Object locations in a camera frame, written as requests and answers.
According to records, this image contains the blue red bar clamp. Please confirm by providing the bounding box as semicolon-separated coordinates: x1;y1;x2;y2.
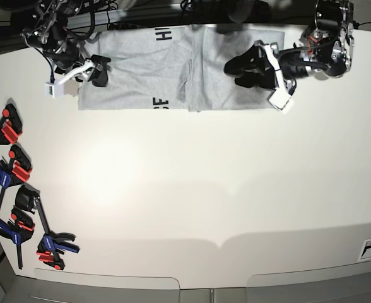
0;103;23;145
0;206;35;270
0;144;32;211
15;186;80;271

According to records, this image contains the aluminium rail with cables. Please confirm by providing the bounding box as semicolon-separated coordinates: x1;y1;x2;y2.
68;3;182;30

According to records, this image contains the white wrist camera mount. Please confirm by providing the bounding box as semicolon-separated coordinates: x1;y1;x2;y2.
254;40;294;114
44;59;103;98

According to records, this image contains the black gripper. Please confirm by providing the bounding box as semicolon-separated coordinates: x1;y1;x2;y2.
223;43;318;90
51;47;111;88

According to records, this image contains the grey T-shirt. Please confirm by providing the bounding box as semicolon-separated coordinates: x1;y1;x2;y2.
78;25;285;112

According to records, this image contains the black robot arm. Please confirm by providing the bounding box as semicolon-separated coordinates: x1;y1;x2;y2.
21;1;111;92
224;1;355;95

